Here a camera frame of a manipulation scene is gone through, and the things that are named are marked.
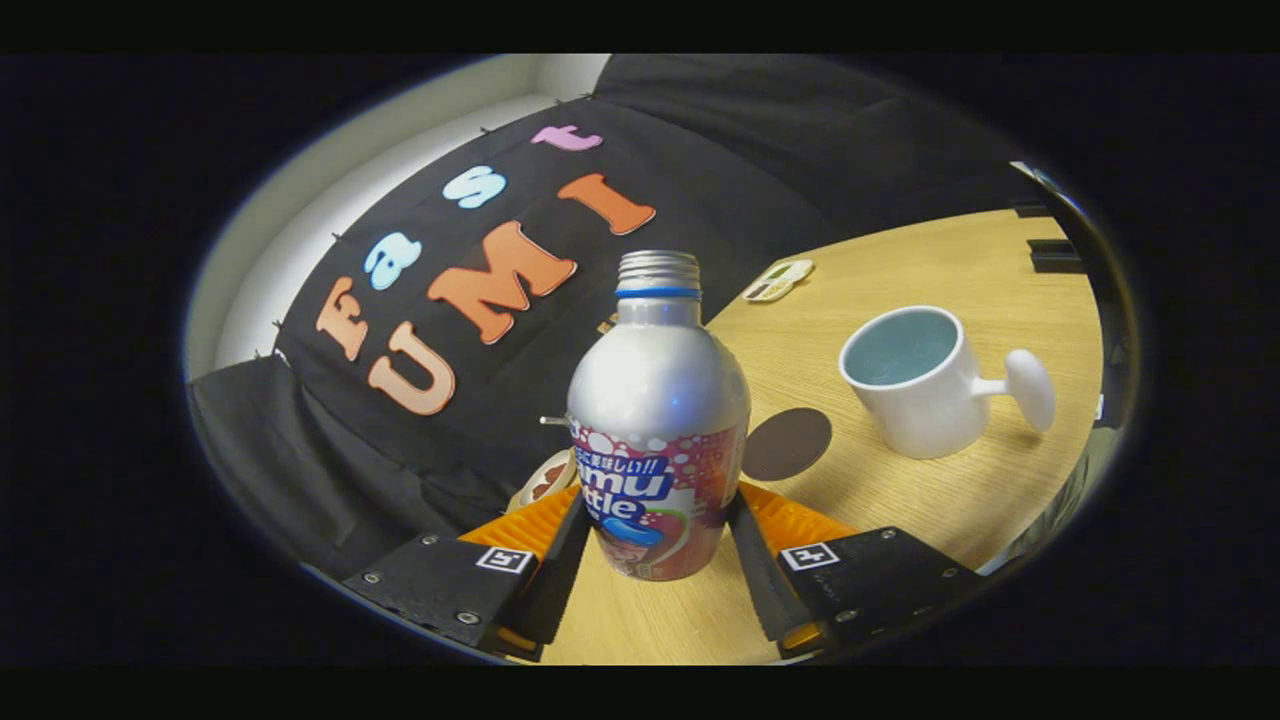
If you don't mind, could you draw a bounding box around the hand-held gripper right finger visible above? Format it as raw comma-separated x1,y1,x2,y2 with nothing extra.
725,481,988,659

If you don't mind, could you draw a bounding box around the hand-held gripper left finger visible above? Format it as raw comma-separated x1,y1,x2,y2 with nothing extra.
338,485,593,663

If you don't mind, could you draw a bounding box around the brown round coaster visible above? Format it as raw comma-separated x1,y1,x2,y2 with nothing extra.
741,407,834,482

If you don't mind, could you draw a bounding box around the silver juice bottle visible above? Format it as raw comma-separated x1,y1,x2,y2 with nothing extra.
566,250,752,582

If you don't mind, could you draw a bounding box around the white cup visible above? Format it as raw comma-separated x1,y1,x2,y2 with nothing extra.
838,305,1057,460

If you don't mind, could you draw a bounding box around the white plate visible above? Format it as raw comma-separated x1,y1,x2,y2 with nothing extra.
505,448,578,513

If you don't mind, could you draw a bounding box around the wooden table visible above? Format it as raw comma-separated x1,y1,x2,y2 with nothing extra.
530,208,1106,666

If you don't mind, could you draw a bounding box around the small white tray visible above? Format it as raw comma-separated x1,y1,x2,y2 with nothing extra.
742,259,816,304

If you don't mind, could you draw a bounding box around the black backdrop cloth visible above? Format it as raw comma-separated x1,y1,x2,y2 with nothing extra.
188,55,1041,581

